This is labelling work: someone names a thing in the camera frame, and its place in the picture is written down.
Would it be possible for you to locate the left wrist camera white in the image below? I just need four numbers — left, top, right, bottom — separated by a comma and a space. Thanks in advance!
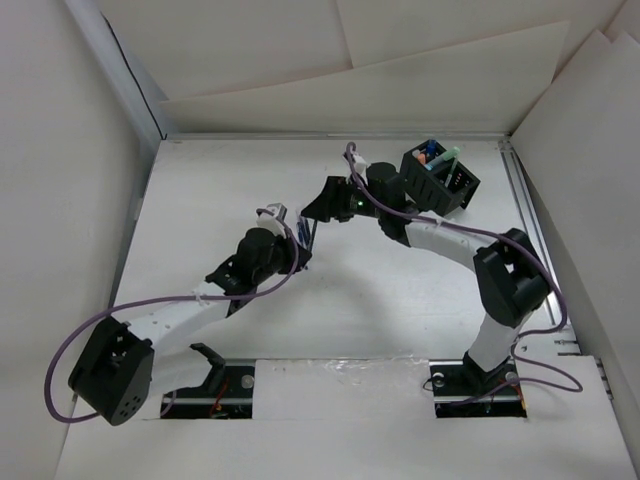
256, 203, 287, 237

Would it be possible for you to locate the green grey pen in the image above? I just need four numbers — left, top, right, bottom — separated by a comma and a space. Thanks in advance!
444, 156, 459, 188

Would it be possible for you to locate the light blue cap marker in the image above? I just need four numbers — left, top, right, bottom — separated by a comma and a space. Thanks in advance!
425, 157, 445, 170

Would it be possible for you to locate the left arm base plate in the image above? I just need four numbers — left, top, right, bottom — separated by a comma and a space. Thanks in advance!
160, 360, 256, 420

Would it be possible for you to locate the blue cap clear marker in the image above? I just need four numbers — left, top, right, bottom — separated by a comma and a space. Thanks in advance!
425, 140, 437, 158

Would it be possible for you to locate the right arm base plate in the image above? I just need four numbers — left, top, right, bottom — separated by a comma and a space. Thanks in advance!
423, 360, 527, 419

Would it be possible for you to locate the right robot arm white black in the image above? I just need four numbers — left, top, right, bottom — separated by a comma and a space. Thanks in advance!
301, 162, 551, 395

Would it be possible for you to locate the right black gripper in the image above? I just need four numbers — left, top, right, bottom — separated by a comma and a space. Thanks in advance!
301, 176, 386, 223

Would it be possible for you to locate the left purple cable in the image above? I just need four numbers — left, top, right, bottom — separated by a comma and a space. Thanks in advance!
44, 207, 301, 425

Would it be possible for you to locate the black two-compartment pen holder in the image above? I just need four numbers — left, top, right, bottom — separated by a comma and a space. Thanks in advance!
400, 139, 481, 216

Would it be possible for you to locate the purple cable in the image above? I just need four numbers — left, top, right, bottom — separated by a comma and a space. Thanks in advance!
44, 207, 301, 425
344, 142, 584, 405

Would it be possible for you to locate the dark blue pen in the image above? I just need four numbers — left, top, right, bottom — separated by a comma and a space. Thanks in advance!
299, 216, 311, 248

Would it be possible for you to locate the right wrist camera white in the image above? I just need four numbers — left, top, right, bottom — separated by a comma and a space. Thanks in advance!
343, 152, 369, 176

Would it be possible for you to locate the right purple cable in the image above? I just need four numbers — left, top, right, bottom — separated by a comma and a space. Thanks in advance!
344, 142, 584, 405

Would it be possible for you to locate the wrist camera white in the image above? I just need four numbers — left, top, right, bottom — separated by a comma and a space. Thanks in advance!
256, 203, 287, 237
343, 152, 369, 176

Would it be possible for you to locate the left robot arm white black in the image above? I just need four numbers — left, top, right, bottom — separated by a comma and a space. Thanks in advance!
68, 227, 312, 426

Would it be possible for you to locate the green cap clear marker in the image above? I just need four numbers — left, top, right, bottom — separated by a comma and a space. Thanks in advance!
434, 147, 460, 165

